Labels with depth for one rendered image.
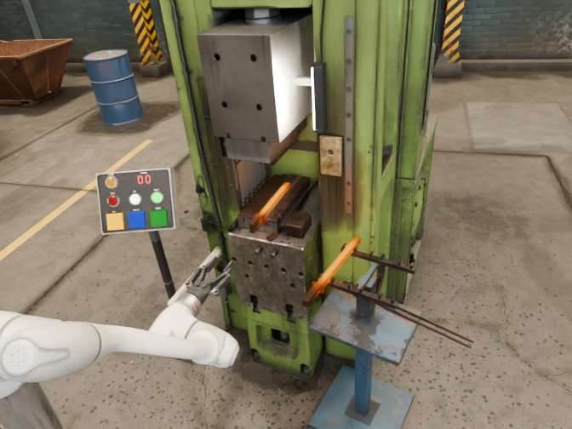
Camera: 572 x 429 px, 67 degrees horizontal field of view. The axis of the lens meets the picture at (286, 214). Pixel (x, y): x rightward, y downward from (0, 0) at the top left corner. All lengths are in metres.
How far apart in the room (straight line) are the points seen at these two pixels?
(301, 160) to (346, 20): 0.88
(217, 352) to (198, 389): 1.21
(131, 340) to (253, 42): 1.05
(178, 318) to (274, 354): 1.10
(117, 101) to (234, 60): 4.86
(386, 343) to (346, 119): 0.89
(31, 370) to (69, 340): 0.08
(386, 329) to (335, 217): 0.53
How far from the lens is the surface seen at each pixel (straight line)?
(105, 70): 6.35
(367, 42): 1.64
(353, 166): 1.81
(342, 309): 1.94
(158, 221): 2.05
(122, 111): 6.49
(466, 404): 2.54
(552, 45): 7.91
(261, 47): 1.62
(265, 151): 1.75
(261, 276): 2.07
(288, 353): 2.45
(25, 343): 0.96
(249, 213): 1.99
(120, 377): 2.80
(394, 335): 1.85
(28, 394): 1.20
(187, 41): 1.95
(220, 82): 1.74
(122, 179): 2.10
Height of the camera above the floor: 2.05
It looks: 33 degrees down
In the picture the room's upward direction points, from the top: 5 degrees counter-clockwise
